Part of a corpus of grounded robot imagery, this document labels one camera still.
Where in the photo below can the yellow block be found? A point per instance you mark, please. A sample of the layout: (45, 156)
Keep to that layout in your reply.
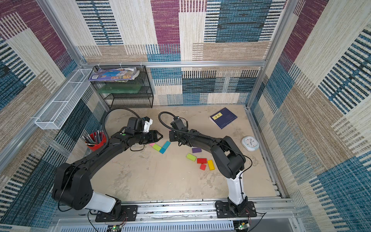
(211, 165)

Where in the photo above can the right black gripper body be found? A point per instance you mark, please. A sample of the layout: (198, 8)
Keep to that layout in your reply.
(175, 136)

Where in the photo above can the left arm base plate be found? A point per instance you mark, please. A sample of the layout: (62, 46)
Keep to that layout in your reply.
(119, 213)

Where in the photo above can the purple block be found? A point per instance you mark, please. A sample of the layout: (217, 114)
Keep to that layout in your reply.
(196, 150)

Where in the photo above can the teal long block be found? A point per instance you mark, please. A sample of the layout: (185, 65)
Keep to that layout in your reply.
(166, 145)

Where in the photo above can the dark blue notebook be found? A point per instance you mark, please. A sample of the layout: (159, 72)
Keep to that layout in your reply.
(223, 118)

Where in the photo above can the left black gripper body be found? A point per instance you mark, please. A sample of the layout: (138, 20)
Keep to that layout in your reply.
(148, 137)

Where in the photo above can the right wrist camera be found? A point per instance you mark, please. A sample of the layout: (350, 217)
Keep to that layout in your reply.
(178, 124)

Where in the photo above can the lime green block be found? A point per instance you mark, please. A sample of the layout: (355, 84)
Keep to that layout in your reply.
(191, 157)
(156, 147)

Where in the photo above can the white wire wall basket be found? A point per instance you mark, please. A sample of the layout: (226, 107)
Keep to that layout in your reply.
(57, 112)

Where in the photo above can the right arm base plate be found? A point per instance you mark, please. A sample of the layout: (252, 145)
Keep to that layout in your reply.
(229, 210)

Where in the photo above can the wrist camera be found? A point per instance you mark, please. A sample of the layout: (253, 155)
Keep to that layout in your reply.
(178, 124)
(138, 125)

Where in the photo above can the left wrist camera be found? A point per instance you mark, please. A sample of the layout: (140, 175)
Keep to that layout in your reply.
(138, 125)

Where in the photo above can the green tray in rack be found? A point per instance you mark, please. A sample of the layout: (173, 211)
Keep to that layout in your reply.
(120, 89)

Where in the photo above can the red long block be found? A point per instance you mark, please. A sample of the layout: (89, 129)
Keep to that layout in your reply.
(201, 160)

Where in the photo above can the red small block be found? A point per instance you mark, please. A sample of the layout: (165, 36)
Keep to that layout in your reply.
(203, 167)

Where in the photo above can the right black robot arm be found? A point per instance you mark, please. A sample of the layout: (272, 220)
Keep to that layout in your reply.
(228, 159)

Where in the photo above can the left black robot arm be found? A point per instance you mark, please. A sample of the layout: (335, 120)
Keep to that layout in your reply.
(72, 185)

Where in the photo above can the colourful magazine on rack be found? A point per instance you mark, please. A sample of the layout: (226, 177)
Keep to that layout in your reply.
(114, 75)

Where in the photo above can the white round clock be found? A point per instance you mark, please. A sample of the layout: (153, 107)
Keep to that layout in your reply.
(250, 143)

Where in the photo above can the red pen cup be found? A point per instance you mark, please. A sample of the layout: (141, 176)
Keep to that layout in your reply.
(95, 140)

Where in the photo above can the black wire shelf rack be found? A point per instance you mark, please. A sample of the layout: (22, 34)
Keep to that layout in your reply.
(143, 99)

